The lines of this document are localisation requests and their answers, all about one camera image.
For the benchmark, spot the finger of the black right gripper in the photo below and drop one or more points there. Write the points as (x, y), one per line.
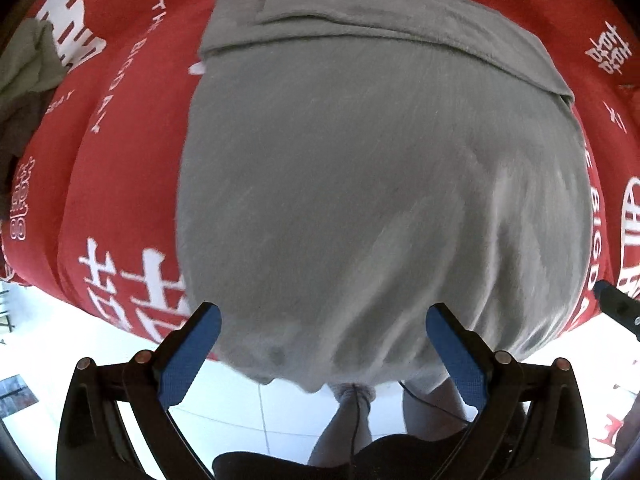
(618, 306)

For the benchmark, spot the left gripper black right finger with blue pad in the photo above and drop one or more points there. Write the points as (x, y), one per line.
(530, 423)

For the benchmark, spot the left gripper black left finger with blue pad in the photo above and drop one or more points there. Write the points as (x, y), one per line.
(93, 442)

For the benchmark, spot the grey fleece garment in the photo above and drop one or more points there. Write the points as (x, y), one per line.
(348, 163)

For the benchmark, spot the person's grey trouser legs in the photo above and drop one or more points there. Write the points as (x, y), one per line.
(429, 416)

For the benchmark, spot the red bedspread white lettering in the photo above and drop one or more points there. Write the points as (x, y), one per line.
(93, 197)

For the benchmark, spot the dark brown cloth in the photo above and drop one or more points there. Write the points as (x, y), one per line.
(20, 118)

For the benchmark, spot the olive green cloth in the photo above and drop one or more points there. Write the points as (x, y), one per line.
(30, 62)

